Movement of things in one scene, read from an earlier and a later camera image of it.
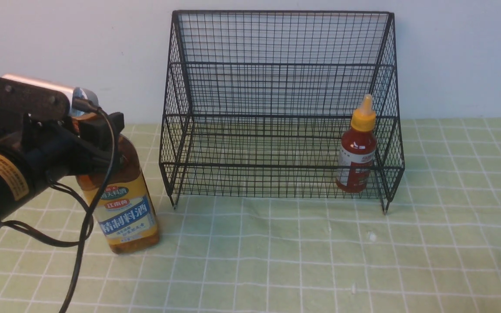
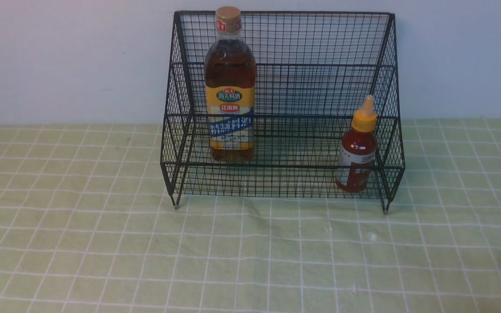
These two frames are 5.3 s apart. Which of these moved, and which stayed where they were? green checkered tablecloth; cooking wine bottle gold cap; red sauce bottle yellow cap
Moved: cooking wine bottle gold cap
Stayed: red sauce bottle yellow cap; green checkered tablecloth
